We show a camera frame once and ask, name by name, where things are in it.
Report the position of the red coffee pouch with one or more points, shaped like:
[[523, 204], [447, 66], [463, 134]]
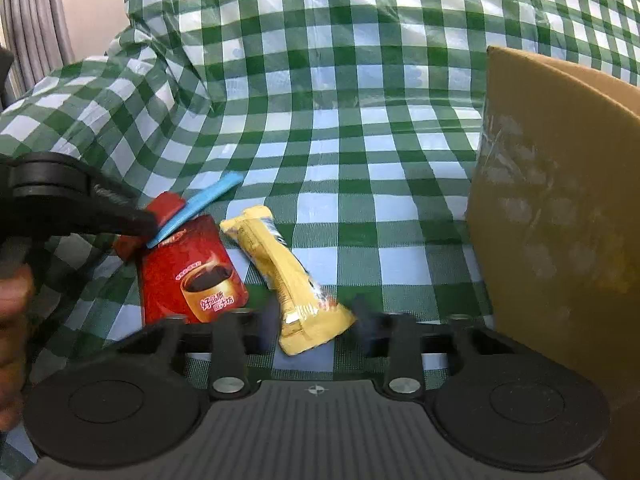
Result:
[[170, 270]]

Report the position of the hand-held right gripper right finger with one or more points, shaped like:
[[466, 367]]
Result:
[[405, 345]]

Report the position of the yellow snack packet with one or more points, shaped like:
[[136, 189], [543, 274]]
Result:
[[280, 270]]

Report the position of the small red snack packet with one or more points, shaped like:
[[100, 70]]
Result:
[[167, 207]]

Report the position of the white ribbed radiator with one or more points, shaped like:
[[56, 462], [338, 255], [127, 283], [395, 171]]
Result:
[[30, 10]]

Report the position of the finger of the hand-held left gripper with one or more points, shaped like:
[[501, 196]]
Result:
[[100, 205]]

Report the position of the person's left hand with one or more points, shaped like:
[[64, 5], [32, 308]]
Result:
[[12, 340]]

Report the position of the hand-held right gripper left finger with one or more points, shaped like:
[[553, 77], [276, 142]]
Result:
[[230, 340]]

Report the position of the blue stick packet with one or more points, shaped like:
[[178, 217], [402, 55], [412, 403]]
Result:
[[210, 195]]

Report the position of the cardboard box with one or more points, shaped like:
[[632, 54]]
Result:
[[550, 185]]

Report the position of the green checked cloth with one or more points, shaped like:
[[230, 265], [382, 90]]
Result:
[[325, 85]]

